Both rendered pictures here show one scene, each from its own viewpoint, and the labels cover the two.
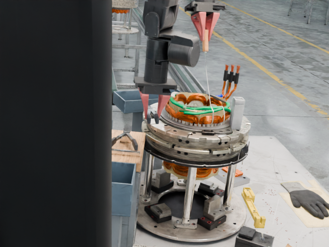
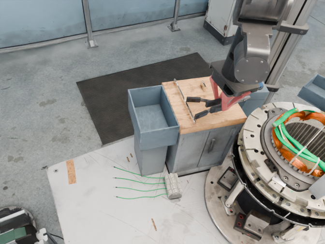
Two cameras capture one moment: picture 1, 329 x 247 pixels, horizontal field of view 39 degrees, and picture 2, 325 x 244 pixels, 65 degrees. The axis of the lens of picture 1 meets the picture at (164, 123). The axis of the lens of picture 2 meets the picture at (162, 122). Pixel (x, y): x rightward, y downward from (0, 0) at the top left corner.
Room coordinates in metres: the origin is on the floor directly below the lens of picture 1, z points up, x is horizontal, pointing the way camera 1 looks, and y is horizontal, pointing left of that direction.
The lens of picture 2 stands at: (0.81, -0.34, 1.59)
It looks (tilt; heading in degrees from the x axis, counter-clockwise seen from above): 49 degrees down; 69
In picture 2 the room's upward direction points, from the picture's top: 7 degrees clockwise
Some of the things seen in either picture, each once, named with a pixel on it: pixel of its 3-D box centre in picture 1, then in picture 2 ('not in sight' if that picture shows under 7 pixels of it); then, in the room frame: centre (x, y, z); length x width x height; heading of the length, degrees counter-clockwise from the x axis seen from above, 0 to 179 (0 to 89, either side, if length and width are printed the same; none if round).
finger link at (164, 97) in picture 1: (153, 101); (227, 92); (1.10, 0.03, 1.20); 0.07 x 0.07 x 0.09; 9
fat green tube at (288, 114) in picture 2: (176, 100); (293, 114); (1.27, -0.03, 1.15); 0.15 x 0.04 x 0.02; 7
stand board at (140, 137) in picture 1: (107, 147); (201, 101); (1.11, 0.14, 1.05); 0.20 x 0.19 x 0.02; 1
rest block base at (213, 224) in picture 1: (212, 219); (248, 226); (1.20, -0.17, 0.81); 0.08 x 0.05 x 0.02; 139
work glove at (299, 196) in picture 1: (307, 197); not in sight; (1.43, -0.52, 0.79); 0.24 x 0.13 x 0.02; 12
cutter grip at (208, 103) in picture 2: (148, 118); (213, 102); (1.08, 0.04, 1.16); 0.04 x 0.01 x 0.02; 8
